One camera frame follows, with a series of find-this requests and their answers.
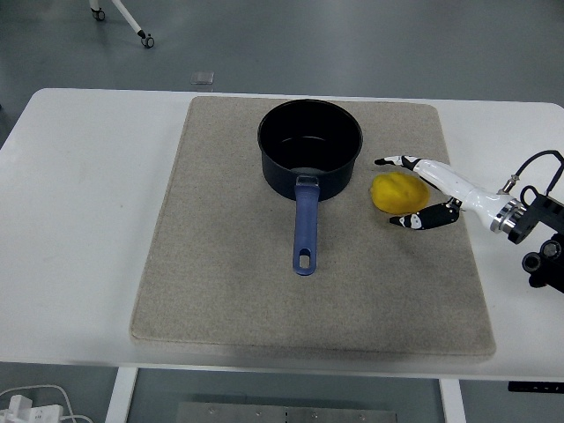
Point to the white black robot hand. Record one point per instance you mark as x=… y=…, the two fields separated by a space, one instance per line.
x=458 y=185

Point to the yellow potato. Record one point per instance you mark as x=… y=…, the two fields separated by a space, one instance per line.
x=398 y=193

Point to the black table control box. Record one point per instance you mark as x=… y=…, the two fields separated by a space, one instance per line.
x=535 y=387

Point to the white table leg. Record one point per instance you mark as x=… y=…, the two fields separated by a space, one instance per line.
x=120 y=396
x=453 y=403

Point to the beige fabric mat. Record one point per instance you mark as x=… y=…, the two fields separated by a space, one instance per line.
x=247 y=286

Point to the grey square floor plate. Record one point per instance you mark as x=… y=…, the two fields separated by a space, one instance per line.
x=202 y=77

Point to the grey metal plate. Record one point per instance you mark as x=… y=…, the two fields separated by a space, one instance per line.
x=286 y=413

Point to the white wheeled stand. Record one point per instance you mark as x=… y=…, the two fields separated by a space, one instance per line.
x=132 y=20

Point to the white power strip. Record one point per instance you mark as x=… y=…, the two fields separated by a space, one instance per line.
x=31 y=412

